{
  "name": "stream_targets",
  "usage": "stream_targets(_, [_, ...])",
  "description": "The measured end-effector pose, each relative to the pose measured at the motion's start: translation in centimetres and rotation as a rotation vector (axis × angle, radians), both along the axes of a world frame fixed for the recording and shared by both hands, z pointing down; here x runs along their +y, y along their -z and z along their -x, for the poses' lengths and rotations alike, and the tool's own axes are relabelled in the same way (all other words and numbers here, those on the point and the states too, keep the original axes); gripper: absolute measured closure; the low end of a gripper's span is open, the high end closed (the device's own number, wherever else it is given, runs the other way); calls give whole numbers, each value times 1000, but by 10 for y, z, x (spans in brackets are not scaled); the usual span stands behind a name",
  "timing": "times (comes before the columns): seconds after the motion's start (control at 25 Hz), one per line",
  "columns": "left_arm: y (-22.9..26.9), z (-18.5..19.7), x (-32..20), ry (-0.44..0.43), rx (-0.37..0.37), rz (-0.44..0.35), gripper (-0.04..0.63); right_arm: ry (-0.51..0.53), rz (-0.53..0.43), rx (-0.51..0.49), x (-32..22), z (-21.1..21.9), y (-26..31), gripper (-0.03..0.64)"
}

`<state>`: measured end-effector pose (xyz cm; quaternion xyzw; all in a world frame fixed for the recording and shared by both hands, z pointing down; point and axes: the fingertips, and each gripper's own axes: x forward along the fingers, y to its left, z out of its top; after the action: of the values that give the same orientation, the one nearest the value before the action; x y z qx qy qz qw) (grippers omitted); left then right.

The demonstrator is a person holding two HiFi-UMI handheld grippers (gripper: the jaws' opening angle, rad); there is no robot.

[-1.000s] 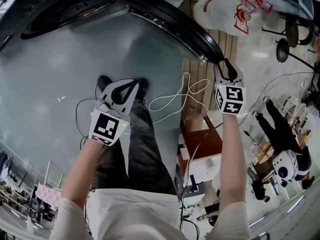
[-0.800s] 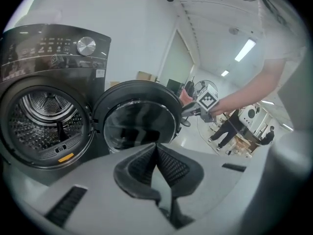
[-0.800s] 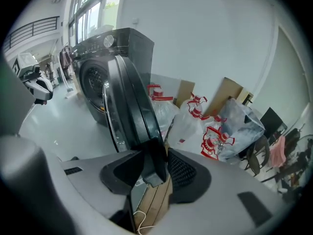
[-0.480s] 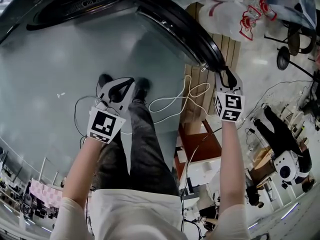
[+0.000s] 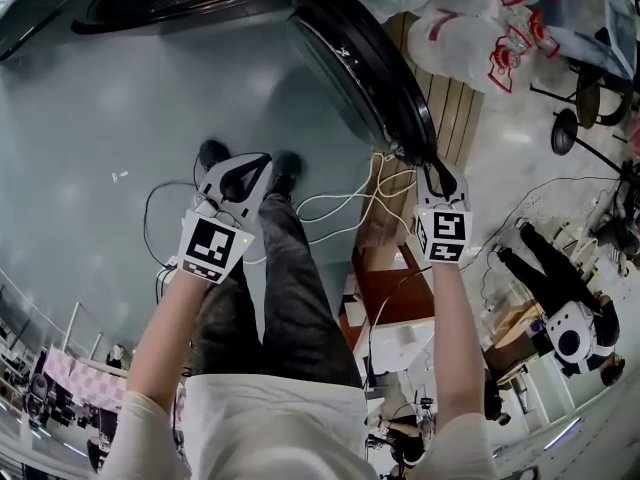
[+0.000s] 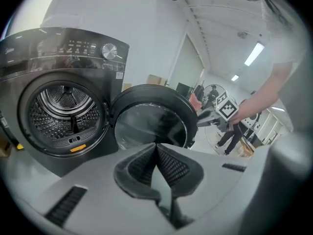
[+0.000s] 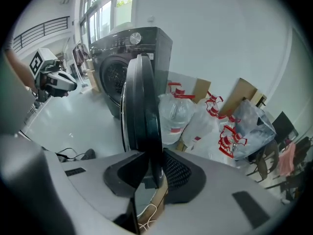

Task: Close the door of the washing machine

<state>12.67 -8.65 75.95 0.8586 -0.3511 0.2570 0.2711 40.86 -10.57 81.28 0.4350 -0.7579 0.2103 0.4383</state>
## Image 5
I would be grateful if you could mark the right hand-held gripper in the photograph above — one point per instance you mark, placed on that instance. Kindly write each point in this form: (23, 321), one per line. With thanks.
(445, 233)

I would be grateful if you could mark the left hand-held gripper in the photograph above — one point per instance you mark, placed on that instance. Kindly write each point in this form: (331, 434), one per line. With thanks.
(215, 243)

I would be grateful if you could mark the person's right forearm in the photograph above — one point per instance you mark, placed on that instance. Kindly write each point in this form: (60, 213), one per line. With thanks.
(457, 328)

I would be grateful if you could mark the person's left forearm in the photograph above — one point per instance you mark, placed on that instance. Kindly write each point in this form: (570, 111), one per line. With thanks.
(165, 338)

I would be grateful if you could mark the person's left black shoe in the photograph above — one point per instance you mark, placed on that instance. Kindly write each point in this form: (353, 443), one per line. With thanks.
(212, 155)

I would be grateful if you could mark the person's black shoe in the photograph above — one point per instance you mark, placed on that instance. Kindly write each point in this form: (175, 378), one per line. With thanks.
(212, 155)
(287, 168)

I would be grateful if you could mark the person's right black shoe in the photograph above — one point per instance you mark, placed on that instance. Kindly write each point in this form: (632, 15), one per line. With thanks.
(287, 168)

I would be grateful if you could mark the wooden plank pallet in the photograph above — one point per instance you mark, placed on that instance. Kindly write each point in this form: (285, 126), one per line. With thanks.
(450, 113)

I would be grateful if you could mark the white power strip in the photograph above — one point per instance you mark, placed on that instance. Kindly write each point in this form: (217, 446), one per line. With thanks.
(170, 268)

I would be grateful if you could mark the reddish brown board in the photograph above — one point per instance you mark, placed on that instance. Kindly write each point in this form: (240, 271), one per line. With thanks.
(390, 288)

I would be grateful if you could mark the small white litter scrap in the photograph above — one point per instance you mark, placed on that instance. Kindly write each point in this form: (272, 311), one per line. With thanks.
(120, 174)

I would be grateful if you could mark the person's dark grey trousers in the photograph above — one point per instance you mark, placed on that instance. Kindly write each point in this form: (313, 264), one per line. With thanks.
(295, 293)

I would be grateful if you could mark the pile of clear red-print bags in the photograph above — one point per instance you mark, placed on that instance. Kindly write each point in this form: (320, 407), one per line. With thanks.
(450, 33)

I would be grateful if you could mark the black stool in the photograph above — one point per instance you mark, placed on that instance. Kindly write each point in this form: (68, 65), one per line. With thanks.
(590, 108)

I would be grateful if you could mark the white device with dark circle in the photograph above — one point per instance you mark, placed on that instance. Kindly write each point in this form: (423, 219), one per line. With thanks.
(570, 335)

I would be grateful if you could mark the bluish plastic bag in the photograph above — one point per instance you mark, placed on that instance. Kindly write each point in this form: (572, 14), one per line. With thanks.
(600, 18)

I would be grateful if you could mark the pink checkered cloth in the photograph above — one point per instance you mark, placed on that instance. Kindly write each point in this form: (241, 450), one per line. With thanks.
(85, 378)

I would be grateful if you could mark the person's white shirt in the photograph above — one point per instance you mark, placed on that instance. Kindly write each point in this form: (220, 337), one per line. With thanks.
(275, 428)

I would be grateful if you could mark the white metal frame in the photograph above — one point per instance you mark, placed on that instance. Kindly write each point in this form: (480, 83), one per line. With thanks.
(75, 328)

